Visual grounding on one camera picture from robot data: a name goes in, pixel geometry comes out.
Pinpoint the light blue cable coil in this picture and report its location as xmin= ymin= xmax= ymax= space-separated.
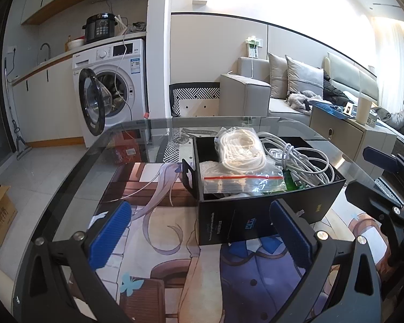
xmin=257 ymin=131 xmax=335 ymax=187

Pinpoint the red bag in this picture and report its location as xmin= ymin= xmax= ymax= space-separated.
xmin=113 ymin=129 xmax=149 ymax=165

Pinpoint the black jacket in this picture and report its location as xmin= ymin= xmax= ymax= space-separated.
xmin=321 ymin=71 xmax=357 ymax=103

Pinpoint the grey sofa cushion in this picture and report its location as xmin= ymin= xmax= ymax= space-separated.
xmin=267 ymin=52 xmax=290 ymax=100
xmin=284 ymin=55 xmax=324 ymax=100

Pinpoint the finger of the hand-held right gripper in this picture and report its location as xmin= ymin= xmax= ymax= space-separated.
xmin=362 ymin=146 xmax=404 ymax=189
xmin=344 ymin=180 xmax=404 ymax=223

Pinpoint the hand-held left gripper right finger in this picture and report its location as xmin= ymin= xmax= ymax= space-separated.
xmin=269 ymin=198 xmax=384 ymax=323

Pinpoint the white power cord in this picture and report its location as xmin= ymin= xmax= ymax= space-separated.
xmin=113 ymin=17 xmax=138 ymax=122

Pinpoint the beige side cabinet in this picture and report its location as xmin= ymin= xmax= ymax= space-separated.
xmin=308 ymin=103 xmax=398 ymax=172

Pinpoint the kitchen counter cabinet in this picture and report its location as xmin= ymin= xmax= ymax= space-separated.
xmin=12 ymin=52 xmax=88 ymax=147

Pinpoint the white paper cup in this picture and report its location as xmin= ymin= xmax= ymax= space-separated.
xmin=355 ymin=95 xmax=372 ymax=126

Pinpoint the black white patterned chair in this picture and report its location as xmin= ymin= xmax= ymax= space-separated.
xmin=168 ymin=82 xmax=221 ymax=118

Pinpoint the grey furry throw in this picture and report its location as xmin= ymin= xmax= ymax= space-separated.
xmin=286 ymin=89 xmax=324 ymax=111

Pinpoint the brown cardboard box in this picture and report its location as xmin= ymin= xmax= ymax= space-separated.
xmin=0 ymin=183 xmax=18 ymax=246

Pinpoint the mop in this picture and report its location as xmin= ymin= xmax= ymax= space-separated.
xmin=4 ymin=57 xmax=32 ymax=160

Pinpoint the black cardboard box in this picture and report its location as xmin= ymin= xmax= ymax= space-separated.
xmin=182 ymin=135 xmax=347 ymax=246

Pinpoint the green snack packet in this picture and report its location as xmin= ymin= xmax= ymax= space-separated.
xmin=283 ymin=171 xmax=307 ymax=189

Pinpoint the white wall power strip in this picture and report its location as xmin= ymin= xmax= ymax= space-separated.
xmin=246 ymin=35 xmax=264 ymax=59

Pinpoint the zip bag of white rope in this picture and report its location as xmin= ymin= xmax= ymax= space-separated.
xmin=204 ymin=126 xmax=288 ymax=196

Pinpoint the blue mat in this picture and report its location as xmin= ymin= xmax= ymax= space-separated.
xmin=315 ymin=103 xmax=357 ymax=118

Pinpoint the black pressure cooker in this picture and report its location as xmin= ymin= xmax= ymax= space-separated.
xmin=82 ymin=13 xmax=119 ymax=44

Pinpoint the white washing machine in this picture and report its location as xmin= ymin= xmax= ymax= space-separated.
xmin=71 ymin=38 xmax=149 ymax=148

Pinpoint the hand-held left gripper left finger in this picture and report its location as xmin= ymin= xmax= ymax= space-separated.
xmin=12 ymin=200 xmax=133 ymax=323

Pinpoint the beige sofa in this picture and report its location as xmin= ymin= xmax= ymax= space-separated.
xmin=220 ymin=51 xmax=381 ymax=122

